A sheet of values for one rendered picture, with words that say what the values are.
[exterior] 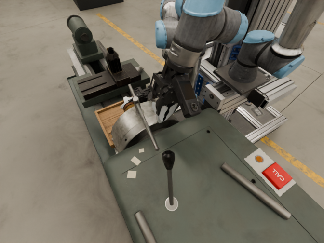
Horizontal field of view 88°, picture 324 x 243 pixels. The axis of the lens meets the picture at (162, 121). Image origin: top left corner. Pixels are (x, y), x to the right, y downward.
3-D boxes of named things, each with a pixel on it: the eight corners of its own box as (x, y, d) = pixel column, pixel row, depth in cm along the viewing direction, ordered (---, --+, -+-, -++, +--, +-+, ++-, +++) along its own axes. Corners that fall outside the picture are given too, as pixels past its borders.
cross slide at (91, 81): (141, 79, 127) (141, 74, 124) (85, 100, 114) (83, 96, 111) (131, 66, 137) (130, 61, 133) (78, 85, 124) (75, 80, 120)
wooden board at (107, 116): (163, 123, 110) (163, 120, 107) (112, 149, 99) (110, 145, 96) (142, 95, 125) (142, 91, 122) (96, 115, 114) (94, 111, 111)
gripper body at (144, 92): (132, 99, 99) (150, 92, 102) (138, 108, 94) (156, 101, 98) (130, 89, 93) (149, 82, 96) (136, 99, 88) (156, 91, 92)
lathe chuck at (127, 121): (177, 137, 96) (178, 102, 69) (128, 167, 88) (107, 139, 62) (168, 126, 100) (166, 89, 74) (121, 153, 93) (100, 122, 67)
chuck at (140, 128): (181, 142, 94) (182, 107, 68) (130, 172, 86) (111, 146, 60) (177, 137, 96) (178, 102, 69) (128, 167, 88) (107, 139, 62)
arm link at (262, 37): (248, 49, 91) (260, 23, 80) (268, 62, 84) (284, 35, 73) (232, 56, 87) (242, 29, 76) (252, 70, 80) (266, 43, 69)
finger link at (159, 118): (153, 113, 58) (160, 91, 52) (161, 125, 55) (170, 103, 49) (145, 114, 57) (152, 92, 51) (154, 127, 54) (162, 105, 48)
